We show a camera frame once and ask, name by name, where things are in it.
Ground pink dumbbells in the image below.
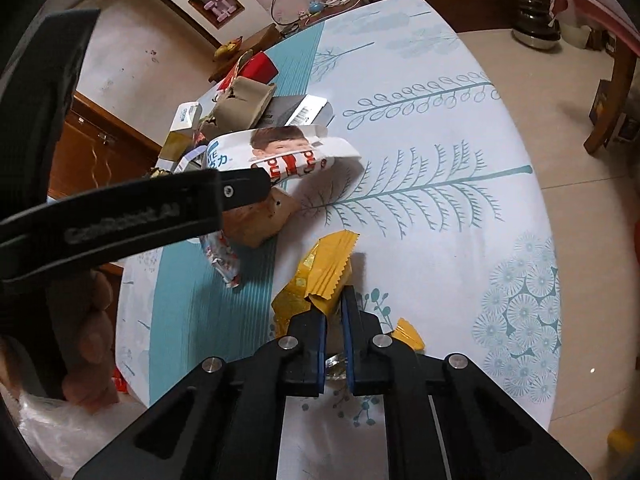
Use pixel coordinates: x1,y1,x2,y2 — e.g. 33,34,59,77
201,0,237,23

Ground white plastic bag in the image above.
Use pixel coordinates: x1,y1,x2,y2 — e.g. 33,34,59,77
15,389,147,480

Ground brown paper piece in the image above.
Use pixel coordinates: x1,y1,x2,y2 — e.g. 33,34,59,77
220,187,302,249

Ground grey box with barcode label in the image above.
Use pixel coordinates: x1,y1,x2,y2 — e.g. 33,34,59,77
260,93,337,129

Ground white and yellow box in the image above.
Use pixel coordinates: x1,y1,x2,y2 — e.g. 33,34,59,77
159,101,204,162

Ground silver red foil wrapper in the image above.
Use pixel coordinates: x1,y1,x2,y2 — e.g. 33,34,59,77
199,230,244,289

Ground white wrapper with boy face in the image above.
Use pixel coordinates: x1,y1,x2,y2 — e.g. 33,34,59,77
192,124,363,181

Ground fruit bowl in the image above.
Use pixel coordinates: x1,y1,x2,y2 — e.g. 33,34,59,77
214,36,245,61

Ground red striped white wrapper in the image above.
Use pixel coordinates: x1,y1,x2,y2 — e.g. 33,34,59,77
250,147,334,182

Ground yellow foil snack wrapper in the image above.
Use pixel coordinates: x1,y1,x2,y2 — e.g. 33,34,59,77
270,230,426,356

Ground brown cardboard tray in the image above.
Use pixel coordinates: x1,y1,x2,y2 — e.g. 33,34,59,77
200,75,277,136

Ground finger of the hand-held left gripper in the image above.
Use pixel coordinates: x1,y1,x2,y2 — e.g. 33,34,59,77
217,166,272,212

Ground person's left hand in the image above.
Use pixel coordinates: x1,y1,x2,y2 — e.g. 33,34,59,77
62,270,113,413

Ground red box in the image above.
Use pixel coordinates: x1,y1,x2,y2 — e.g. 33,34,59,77
222,51,279,86

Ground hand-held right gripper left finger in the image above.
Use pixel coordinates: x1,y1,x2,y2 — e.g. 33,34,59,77
72,310,328,480

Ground white teal leaf-print tablecloth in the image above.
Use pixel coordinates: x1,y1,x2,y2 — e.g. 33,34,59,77
115,0,563,480

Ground pink cloth covered side table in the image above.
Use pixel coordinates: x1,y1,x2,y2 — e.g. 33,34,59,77
550,0,640,157

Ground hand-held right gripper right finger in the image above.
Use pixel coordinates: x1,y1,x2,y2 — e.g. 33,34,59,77
341,285,593,480

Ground dark metal pot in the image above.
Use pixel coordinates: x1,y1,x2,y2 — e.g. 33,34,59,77
512,0,562,52

